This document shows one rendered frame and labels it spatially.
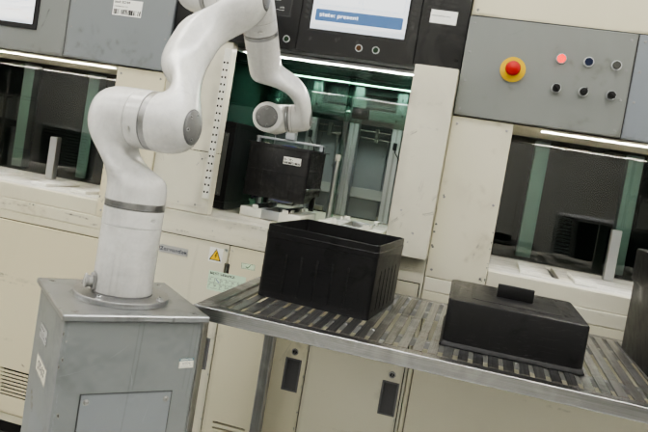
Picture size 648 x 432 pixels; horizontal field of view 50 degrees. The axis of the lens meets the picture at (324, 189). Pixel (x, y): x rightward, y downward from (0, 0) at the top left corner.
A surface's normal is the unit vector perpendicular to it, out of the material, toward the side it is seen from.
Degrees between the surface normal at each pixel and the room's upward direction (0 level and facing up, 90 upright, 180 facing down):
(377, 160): 90
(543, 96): 90
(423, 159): 90
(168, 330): 90
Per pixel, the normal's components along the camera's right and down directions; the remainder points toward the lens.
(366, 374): -0.23, 0.01
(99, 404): 0.51, 0.13
